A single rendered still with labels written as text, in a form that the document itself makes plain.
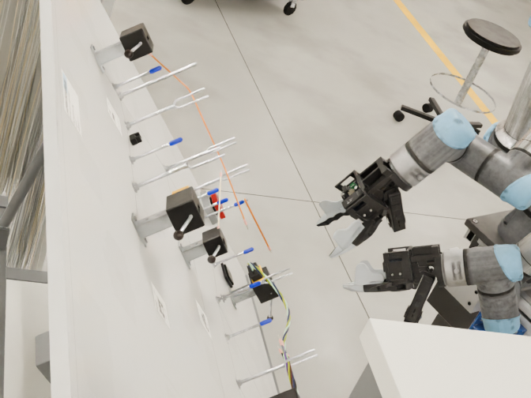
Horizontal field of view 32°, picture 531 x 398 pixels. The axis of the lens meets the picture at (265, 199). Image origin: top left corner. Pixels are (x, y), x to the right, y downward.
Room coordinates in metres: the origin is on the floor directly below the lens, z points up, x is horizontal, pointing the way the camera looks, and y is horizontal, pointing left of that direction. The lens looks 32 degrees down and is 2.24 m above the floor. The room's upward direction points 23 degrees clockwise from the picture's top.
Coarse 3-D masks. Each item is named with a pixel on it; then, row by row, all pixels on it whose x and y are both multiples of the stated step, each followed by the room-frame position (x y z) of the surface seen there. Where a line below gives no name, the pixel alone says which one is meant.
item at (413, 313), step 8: (424, 280) 1.58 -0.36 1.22; (432, 280) 1.58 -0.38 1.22; (424, 288) 1.58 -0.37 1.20; (416, 296) 1.57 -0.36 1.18; (424, 296) 1.57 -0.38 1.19; (416, 304) 1.56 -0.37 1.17; (408, 312) 1.56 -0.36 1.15; (416, 312) 1.56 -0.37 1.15; (408, 320) 1.55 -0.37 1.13; (416, 320) 1.55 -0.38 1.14
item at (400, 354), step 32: (384, 320) 0.54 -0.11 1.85; (384, 352) 0.50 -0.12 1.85; (416, 352) 0.52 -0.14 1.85; (448, 352) 0.53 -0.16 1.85; (480, 352) 0.55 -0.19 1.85; (512, 352) 0.56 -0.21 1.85; (384, 384) 0.49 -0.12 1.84; (416, 384) 0.48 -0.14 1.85; (448, 384) 0.50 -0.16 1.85; (480, 384) 0.51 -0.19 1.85; (512, 384) 0.53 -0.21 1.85
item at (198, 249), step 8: (208, 232) 1.26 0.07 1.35; (216, 232) 1.25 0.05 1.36; (200, 240) 1.26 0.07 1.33; (208, 240) 1.23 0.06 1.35; (216, 240) 1.24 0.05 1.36; (224, 240) 1.26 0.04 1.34; (184, 248) 1.24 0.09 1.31; (192, 248) 1.23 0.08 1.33; (200, 248) 1.24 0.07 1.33; (208, 248) 1.23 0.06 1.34; (216, 248) 1.23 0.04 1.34; (224, 248) 1.24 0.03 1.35; (184, 256) 1.23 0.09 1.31; (192, 256) 1.23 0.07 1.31; (200, 256) 1.23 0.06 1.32; (216, 256) 1.23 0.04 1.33
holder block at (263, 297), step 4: (264, 268) 1.52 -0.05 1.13; (264, 272) 1.51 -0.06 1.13; (268, 272) 1.51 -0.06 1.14; (264, 284) 1.49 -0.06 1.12; (268, 284) 1.49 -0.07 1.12; (256, 288) 1.48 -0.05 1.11; (260, 288) 1.49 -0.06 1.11; (264, 288) 1.49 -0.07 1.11; (268, 288) 1.49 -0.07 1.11; (272, 288) 1.50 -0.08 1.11; (256, 292) 1.49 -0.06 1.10; (260, 292) 1.49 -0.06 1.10; (264, 292) 1.49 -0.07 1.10; (268, 292) 1.50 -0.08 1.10; (272, 292) 1.50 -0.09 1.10; (276, 292) 1.51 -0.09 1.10; (260, 296) 1.49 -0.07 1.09; (264, 296) 1.50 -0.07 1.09; (268, 296) 1.50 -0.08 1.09; (272, 296) 1.51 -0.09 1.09; (276, 296) 1.51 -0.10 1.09; (260, 300) 1.50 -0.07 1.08; (264, 300) 1.50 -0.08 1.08; (268, 300) 1.50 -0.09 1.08
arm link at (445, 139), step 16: (448, 112) 1.58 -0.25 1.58; (432, 128) 1.56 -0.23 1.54; (448, 128) 1.55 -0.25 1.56; (464, 128) 1.55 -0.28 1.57; (416, 144) 1.55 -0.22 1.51; (432, 144) 1.54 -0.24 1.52; (448, 144) 1.54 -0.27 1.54; (464, 144) 1.56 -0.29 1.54; (416, 160) 1.54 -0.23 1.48; (432, 160) 1.54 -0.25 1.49; (448, 160) 1.58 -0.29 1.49
